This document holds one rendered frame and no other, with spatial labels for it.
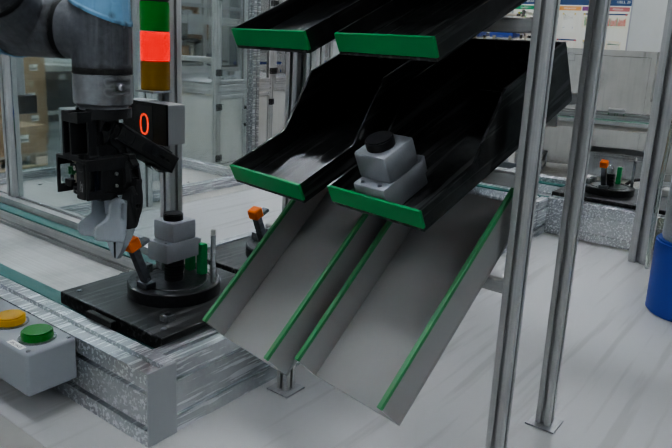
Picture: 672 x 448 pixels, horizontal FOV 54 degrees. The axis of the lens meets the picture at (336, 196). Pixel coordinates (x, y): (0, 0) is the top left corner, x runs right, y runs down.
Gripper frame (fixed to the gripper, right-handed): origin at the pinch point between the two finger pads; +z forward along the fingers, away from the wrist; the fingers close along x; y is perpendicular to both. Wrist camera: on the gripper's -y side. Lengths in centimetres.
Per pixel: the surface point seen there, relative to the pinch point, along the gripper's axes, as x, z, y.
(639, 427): 63, 20, -38
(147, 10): -18.0, -33.3, -18.8
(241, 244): -9.4, 9.0, -33.3
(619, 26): -216, -70, -1038
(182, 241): 2.1, 0.6, -9.3
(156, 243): 0.0, 0.7, -6.2
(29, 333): -1.0, 8.9, 13.4
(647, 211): 44, 6, -116
